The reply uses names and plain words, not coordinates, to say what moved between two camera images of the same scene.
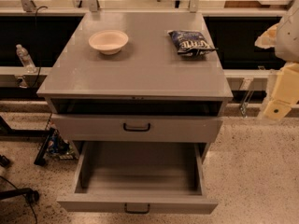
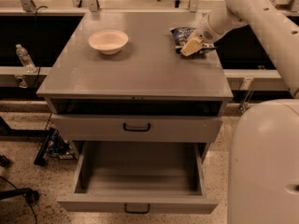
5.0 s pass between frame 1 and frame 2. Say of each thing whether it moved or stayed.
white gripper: moved
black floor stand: stayed
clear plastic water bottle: stayed
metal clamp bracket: stayed
